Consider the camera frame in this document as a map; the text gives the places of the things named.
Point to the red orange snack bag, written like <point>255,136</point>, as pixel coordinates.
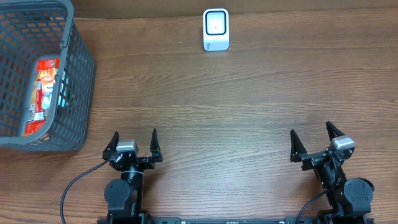
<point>40,100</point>

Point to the white barcode scanner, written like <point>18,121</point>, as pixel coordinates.
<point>216,29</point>

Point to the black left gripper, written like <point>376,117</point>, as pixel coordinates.
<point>131,159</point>

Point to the grey plastic shopping basket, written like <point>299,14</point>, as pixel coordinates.
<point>32,31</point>

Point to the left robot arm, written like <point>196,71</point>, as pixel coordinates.
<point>125,194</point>

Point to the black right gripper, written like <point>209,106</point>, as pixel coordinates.
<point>298,151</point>

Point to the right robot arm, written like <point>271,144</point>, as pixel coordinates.
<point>349,199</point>

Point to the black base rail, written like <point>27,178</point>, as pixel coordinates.
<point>286,220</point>

